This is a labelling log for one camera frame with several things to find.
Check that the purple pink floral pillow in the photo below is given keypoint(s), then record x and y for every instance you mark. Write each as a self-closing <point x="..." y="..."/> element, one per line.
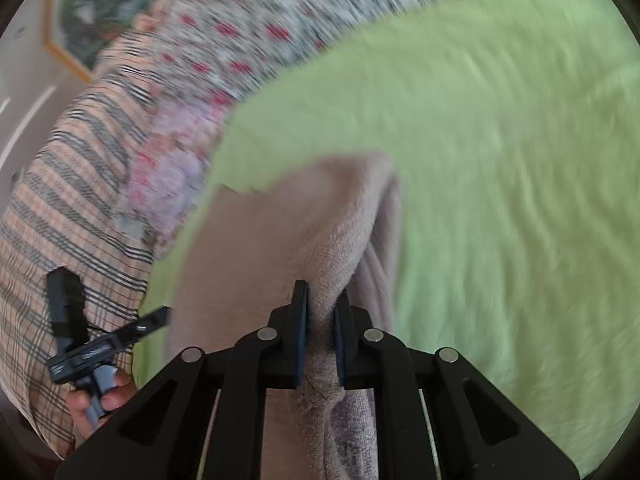
<point x="170" y="175"/>

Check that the framed wall picture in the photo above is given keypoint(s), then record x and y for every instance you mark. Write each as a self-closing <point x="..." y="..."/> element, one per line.
<point x="100" y="10"/>

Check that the person's left hand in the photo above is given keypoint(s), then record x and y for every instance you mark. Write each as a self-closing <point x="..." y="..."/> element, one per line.
<point x="117" y="395"/>

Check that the beige knitted sweater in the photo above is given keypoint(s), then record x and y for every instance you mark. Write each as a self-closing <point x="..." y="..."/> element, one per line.
<point x="260" y="240"/>

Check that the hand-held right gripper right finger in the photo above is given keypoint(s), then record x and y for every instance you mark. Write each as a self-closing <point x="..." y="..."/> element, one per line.
<point x="342" y="342"/>

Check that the plaid blanket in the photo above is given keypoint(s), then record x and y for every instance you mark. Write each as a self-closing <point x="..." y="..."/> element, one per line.
<point x="60" y="210"/>

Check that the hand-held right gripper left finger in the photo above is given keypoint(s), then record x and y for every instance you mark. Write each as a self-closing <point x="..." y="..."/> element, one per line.
<point x="300" y="332"/>

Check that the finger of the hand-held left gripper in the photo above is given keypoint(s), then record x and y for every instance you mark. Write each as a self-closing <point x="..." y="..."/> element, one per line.
<point x="147" y="324"/>
<point x="65" y="305"/>

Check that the white floral quilt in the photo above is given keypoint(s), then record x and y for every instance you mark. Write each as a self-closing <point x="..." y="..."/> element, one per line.
<point x="300" y="10"/>

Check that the green bed sheet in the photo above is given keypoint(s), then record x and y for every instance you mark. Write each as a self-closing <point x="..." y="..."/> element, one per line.
<point x="500" y="160"/>

